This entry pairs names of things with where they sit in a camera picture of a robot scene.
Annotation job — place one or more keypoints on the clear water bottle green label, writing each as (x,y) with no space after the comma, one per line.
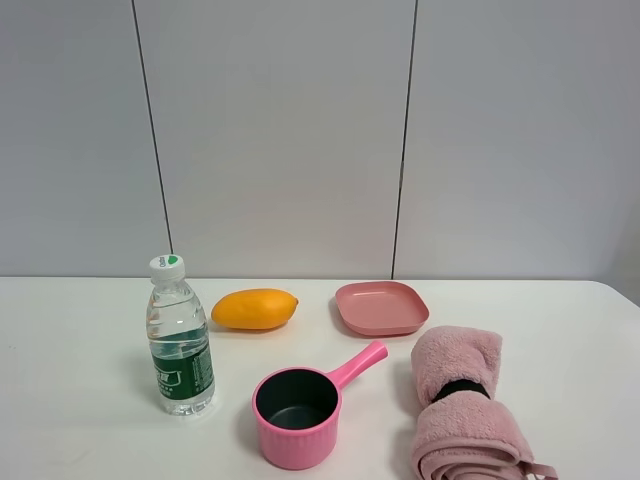
(178,336)

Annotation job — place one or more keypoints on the pink square plate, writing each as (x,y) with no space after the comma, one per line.
(381,308)

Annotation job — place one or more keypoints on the yellow mango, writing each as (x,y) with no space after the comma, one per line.
(254,309)

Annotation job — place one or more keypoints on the black band on towel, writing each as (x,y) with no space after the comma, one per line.
(461,385)

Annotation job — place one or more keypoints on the rolled pink towel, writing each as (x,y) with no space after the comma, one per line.
(466,435)

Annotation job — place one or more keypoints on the pink saucepan with handle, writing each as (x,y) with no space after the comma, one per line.
(297,410)

